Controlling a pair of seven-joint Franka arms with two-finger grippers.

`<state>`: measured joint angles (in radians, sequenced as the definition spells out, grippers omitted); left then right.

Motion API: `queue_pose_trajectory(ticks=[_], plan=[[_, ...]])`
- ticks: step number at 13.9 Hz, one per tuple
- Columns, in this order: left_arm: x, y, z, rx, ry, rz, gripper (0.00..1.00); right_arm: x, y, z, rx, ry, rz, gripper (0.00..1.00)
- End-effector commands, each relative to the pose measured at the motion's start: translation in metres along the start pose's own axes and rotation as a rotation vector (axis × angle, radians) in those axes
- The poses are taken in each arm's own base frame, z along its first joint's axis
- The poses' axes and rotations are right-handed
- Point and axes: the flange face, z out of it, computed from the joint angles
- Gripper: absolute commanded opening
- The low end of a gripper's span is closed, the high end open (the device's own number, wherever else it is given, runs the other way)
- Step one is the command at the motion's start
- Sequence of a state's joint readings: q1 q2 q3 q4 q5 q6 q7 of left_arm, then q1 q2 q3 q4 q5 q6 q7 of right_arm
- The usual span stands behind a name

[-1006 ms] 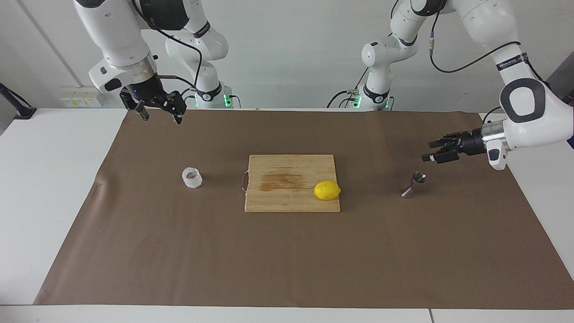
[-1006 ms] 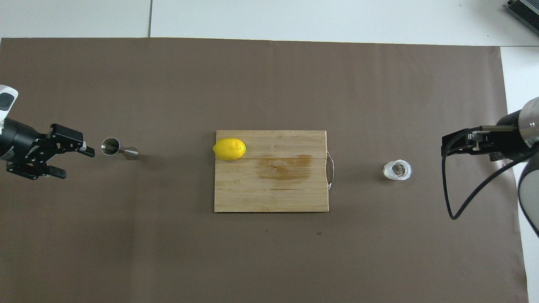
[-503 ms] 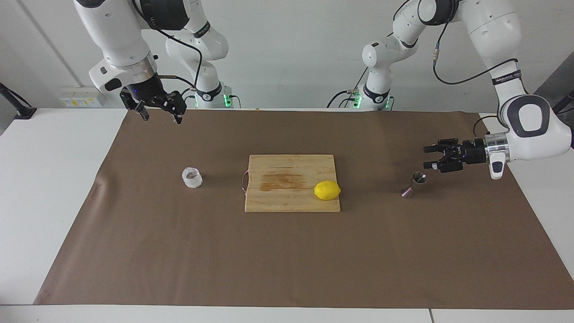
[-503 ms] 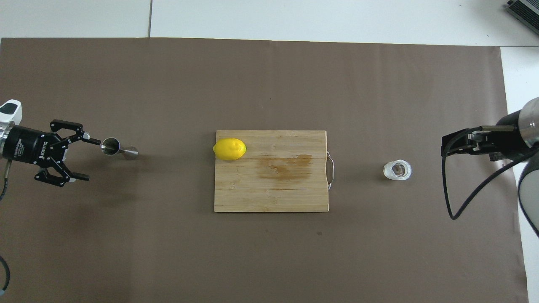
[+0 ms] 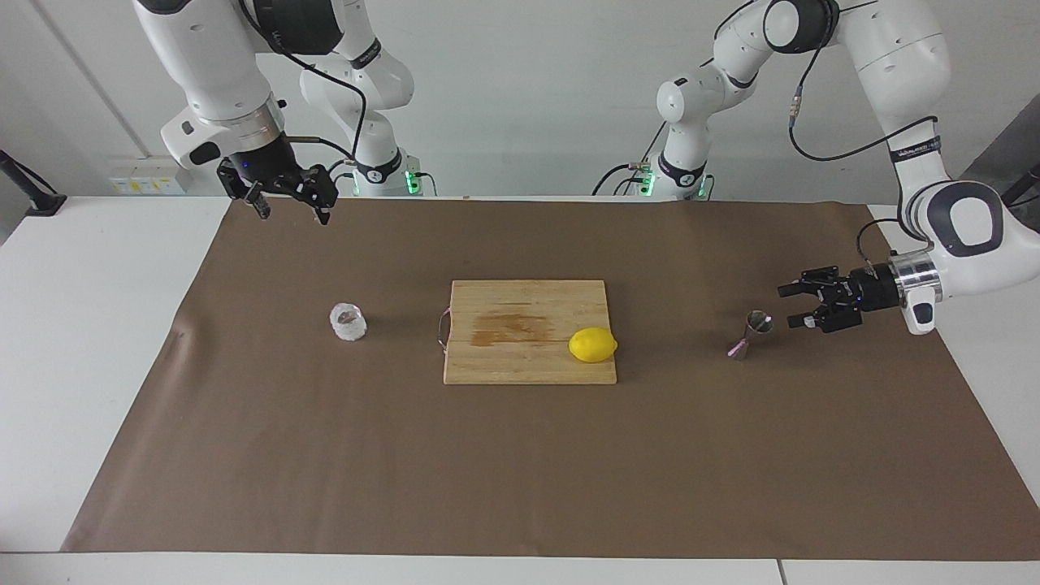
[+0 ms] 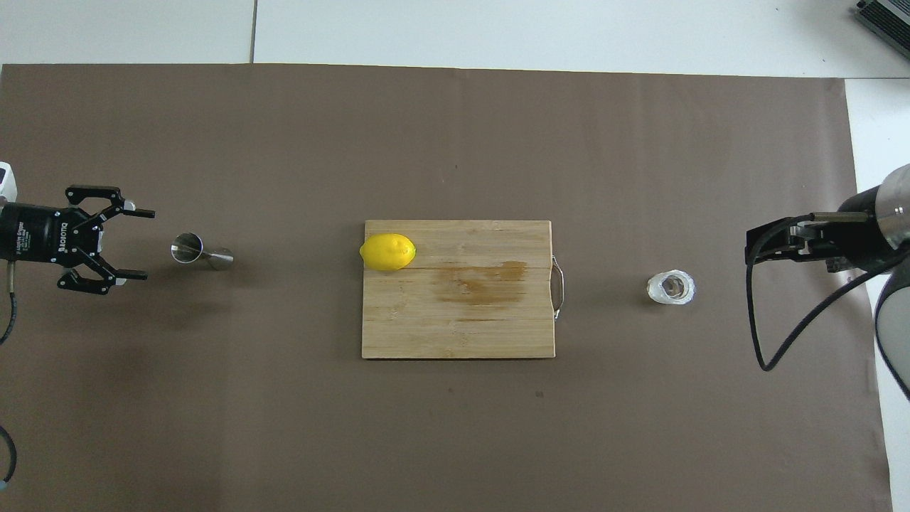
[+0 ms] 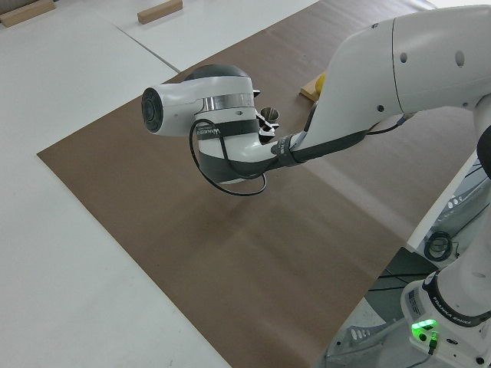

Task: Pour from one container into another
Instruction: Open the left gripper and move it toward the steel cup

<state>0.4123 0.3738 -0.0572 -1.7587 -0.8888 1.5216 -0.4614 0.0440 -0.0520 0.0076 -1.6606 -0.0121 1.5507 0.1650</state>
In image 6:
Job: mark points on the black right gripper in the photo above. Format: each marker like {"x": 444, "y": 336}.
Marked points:
{"x": 864, "y": 231}

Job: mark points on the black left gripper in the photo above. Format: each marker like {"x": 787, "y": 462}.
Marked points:
{"x": 43, "y": 235}

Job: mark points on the steel double jigger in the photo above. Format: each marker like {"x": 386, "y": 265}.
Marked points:
{"x": 187, "y": 247}

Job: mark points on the clear textured glass cup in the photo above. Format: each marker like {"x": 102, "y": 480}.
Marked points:
{"x": 670, "y": 287}

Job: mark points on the brown paper table mat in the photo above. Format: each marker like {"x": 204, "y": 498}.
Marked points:
{"x": 284, "y": 142}

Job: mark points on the grey ribbed metal device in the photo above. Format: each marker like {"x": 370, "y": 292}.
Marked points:
{"x": 889, "y": 18}

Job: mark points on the yellow lemon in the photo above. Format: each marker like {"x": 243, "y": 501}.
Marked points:
{"x": 387, "y": 252}

